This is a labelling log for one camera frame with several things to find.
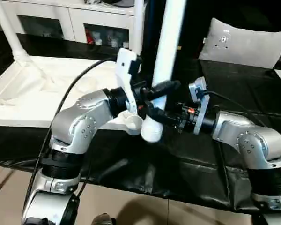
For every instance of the white plastic table leg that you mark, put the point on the white plastic table leg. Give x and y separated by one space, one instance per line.
138 26
9 30
171 37

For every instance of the white plastic table top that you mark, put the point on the white plastic table top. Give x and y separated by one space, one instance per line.
37 93

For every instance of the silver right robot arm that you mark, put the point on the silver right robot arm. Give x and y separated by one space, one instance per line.
253 140

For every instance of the small yellow label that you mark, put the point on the small yellow label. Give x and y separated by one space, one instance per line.
179 48

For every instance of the black work mat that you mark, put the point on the black work mat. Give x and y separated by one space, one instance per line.
154 173

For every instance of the grey bag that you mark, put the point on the grey bag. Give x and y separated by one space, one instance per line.
117 2

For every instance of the tangled small items pile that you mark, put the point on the tangled small items pile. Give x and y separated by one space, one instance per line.
92 2

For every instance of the white cabinet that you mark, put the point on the white cabinet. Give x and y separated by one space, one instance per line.
61 21

